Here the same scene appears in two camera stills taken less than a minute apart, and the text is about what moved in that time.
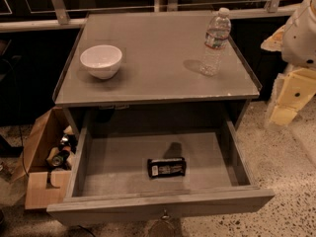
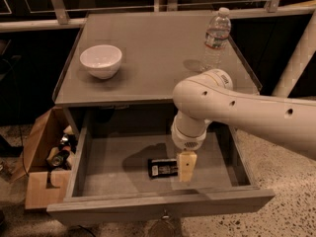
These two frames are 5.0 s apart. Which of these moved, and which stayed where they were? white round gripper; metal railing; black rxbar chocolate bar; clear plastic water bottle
Moved: white round gripper
Stayed: metal railing; black rxbar chocolate bar; clear plastic water bottle
